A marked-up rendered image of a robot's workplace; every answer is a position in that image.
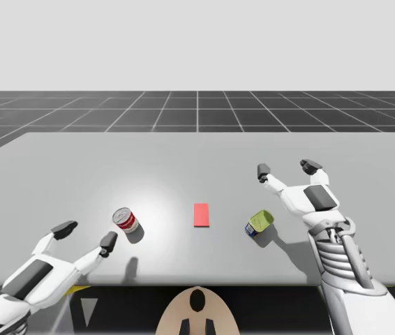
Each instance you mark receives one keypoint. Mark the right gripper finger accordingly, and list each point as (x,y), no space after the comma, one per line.
(314,171)
(269,178)

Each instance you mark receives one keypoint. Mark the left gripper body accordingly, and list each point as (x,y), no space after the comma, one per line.
(31,279)

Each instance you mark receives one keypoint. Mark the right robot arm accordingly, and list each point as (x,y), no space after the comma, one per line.
(351,279)

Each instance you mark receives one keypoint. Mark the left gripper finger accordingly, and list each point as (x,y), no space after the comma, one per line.
(96,254)
(55,234)

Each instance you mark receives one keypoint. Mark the tan robot part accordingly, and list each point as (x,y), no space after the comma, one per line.
(197,312)

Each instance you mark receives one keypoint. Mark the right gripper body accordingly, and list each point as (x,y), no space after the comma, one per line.
(314,202)

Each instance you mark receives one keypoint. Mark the pink pad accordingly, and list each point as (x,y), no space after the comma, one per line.
(201,215)

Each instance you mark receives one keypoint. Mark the green and blue rectangular can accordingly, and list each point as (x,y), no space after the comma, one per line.
(258,224)

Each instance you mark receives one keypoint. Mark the red and white can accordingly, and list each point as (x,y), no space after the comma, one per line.
(126,220)

